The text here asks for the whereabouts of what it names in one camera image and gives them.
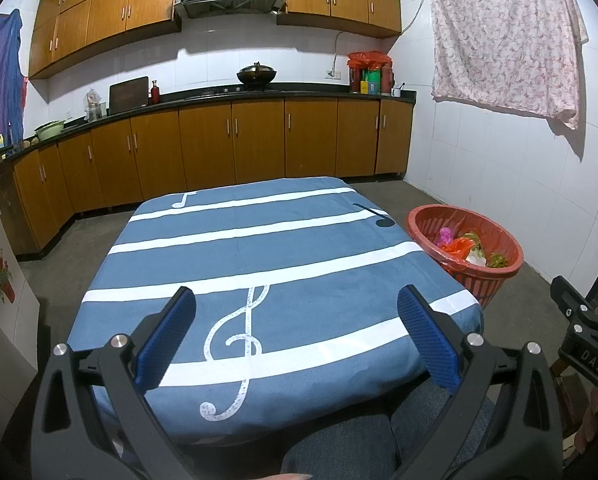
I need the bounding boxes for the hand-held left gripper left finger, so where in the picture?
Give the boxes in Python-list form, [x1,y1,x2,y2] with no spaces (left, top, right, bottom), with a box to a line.
[29,286,200,480]

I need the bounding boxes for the green basin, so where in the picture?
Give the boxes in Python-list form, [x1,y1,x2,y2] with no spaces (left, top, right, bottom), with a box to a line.
[34,120,65,142]

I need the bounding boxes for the long wooden wall cabinet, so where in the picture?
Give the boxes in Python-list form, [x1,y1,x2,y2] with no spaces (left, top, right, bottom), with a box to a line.
[28,0,183,80]

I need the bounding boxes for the wooden chair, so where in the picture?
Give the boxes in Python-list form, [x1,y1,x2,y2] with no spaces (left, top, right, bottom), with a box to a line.
[551,360,588,456]

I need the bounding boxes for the person's right hand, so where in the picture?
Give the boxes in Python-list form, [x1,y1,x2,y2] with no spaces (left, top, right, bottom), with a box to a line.
[576,389,598,454]

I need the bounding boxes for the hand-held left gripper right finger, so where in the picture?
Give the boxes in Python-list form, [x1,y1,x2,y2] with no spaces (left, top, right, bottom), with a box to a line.
[394,284,564,480]

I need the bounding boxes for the white power cable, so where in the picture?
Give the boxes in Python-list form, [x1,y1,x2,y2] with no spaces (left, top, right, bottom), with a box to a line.
[331,30,348,75]

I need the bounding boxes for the orange plastic basket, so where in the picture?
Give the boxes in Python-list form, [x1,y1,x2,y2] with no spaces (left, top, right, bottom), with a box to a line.
[406,203,525,312]

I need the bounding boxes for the blue music note tablecloth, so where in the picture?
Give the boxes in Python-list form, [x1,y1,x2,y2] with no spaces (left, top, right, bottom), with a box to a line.
[67,175,485,449]

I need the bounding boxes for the wooden base cabinets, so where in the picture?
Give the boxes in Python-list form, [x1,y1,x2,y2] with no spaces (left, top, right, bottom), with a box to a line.
[2,97,414,262]

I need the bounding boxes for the red bag over canisters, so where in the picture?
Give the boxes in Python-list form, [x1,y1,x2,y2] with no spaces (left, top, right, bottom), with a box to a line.
[347,51,395,95]

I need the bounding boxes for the white wall cable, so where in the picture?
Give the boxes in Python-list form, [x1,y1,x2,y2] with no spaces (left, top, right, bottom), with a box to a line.
[401,0,430,34]

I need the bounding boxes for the pink floral hanging cloth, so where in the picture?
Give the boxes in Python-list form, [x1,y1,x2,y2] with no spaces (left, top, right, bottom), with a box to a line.
[423,0,590,132]

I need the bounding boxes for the dark cutting board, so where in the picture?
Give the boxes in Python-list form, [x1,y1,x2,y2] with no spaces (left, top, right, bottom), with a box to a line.
[108,76,150,115]

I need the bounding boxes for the clear jar with bag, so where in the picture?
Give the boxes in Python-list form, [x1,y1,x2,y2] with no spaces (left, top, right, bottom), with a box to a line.
[84,88,105,122]

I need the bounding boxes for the person's right leg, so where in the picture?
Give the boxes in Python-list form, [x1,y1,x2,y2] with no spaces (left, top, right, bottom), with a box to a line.
[390,377,497,480]

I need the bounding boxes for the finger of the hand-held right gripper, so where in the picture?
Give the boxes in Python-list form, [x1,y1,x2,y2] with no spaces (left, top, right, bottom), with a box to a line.
[550,276,592,322]

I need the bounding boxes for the black wok with lid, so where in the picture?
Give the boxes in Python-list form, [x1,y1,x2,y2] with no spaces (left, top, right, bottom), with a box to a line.
[236,61,279,88]

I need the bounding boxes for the black kitchen countertop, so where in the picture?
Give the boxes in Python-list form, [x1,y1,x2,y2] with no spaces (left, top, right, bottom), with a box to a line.
[0,82,418,164]

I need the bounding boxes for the flower print tile panel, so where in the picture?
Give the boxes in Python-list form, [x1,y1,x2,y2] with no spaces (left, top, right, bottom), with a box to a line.
[0,179,43,442]

